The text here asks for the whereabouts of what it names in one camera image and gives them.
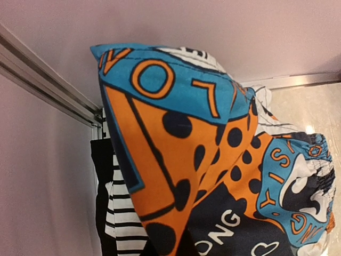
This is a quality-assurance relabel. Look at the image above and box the colourful printed clothes pile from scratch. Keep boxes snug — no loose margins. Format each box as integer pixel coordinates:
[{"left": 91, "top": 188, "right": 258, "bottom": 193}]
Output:
[{"left": 91, "top": 44, "right": 336, "bottom": 255}]

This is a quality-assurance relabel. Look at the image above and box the black white striped tank top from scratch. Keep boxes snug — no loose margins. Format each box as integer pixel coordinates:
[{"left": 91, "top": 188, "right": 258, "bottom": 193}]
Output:
[{"left": 105, "top": 155, "right": 148, "bottom": 255}]

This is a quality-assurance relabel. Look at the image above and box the folded black shirt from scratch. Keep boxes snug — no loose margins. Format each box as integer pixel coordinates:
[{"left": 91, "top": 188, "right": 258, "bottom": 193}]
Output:
[{"left": 91, "top": 139, "right": 117, "bottom": 255}]

